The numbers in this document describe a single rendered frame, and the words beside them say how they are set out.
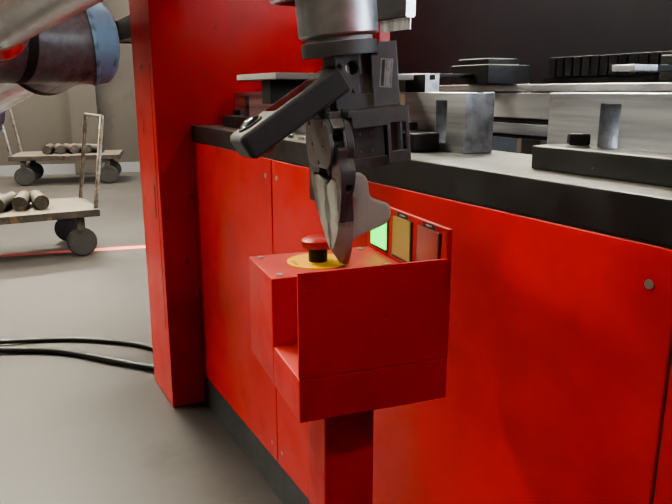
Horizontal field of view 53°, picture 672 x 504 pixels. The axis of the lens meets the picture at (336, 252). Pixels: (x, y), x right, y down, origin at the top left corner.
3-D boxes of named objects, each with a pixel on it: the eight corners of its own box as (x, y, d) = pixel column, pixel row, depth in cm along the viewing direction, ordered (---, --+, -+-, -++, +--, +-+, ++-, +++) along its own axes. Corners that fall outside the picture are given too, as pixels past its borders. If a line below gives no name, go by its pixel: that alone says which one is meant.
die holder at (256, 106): (235, 125, 196) (234, 91, 194) (254, 124, 199) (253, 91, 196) (310, 134, 153) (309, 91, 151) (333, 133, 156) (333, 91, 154)
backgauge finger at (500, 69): (389, 84, 134) (389, 58, 133) (489, 84, 146) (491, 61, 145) (424, 83, 123) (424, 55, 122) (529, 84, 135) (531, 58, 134)
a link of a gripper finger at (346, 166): (360, 223, 62) (352, 128, 60) (344, 226, 62) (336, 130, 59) (342, 215, 66) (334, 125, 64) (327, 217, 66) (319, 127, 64)
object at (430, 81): (365, 92, 133) (365, 76, 132) (378, 92, 134) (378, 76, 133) (424, 92, 115) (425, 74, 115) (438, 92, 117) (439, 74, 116)
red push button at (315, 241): (296, 263, 79) (296, 234, 78) (328, 261, 80) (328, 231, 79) (307, 272, 75) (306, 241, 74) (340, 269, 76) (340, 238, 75)
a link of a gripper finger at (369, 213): (399, 261, 66) (393, 169, 64) (343, 272, 64) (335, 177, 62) (386, 254, 69) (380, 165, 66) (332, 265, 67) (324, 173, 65)
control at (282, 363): (251, 350, 83) (246, 206, 78) (370, 334, 88) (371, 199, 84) (299, 424, 64) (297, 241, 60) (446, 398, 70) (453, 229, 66)
